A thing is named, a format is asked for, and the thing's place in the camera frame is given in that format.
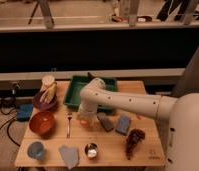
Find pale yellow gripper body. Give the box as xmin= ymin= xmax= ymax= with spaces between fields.
xmin=77 ymin=113 xmax=94 ymax=128

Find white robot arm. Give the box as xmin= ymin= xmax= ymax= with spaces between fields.
xmin=79 ymin=78 xmax=199 ymax=171

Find silver fork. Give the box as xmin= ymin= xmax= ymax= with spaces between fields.
xmin=67 ymin=113 xmax=72 ymax=138

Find green plastic tray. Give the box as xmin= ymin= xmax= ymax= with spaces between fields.
xmin=63 ymin=75 xmax=118 ymax=110

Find black ladle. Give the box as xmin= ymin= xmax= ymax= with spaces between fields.
xmin=87 ymin=72 xmax=95 ymax=81

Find blue sponge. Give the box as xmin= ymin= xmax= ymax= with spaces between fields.
xmin=115 ymin=115 xmax=131 ymax=135

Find small steel cup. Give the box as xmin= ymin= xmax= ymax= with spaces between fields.
xmin=84 ymin=143 xmax=98 ymax=159

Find banana bunch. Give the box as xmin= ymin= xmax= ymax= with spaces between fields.
xmin=40 ymin=83 xmax=57 ymax=103

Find purple bowl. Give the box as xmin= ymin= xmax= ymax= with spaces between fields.
xmin=32 ymin=92 xmax=57 ymax=111

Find grey blue cloth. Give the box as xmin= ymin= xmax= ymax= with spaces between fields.
xmin=59 ymin=145 xmax=79 ymax=170

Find orange red bowl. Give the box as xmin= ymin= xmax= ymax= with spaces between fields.
xmin=29 ymin=111 xmax=55 ymax=136

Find dark grape bunch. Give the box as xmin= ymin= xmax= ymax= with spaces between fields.
xmin=125 ymin=129 xmax=145 ymax=160

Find blue box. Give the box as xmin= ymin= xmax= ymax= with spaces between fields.
xmin=17 ymin=104 xmax=33 ymax=121

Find light blue cup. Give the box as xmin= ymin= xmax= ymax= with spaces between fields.
xmin=27 ymin=141 xmax=45 ymax=160

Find black cables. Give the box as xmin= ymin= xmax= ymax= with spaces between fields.
xmin=0 ymin=96 xmax=22 ymax=147

